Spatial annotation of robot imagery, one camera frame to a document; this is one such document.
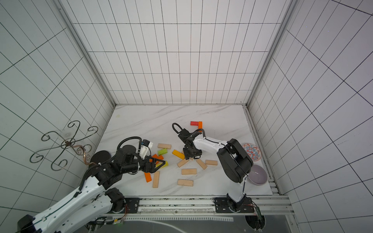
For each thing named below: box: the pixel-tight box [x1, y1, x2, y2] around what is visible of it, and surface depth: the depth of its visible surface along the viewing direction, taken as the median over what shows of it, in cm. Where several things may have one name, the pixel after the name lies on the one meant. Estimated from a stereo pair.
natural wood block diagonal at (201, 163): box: [195, 158, 207, 170], surface depth 88 cm
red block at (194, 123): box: [190, 121, 199, 126], surface depth 109 cm
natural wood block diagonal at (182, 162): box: [176, 159, 190, 168], surface depth 89 cm
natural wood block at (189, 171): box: [181, 168, 197, 175], surface depth 87 cm
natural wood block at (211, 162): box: [205, 159, 218, 166], surface depth 89 cm
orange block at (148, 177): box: [144, 172, 153, 183], surface depth 83 cm
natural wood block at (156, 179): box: [152, 170, 160, 188], surface depth 83 cm
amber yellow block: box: [171, 149, 186, 160], surface depth 94 cm
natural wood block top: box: [157, 143, 172, 150], surface depth 97 cm
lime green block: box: [157, 148, 168, 156], surface depth 94 cm
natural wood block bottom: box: [177, 178, 194, 187], surface depth 81 cm
